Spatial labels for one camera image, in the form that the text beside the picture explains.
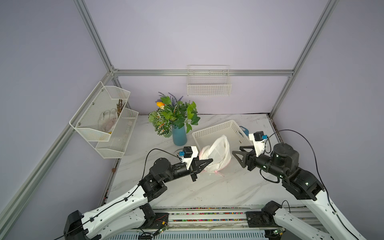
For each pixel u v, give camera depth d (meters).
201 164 0.56
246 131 1.11
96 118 0.78
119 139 0.90
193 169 0.52
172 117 0.74
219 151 0.58
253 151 0.55
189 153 0.49
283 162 0.46
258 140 0.53
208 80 0.96
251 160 0.54
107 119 0.78
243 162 0.56
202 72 0.93
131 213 0.60
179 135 0.98
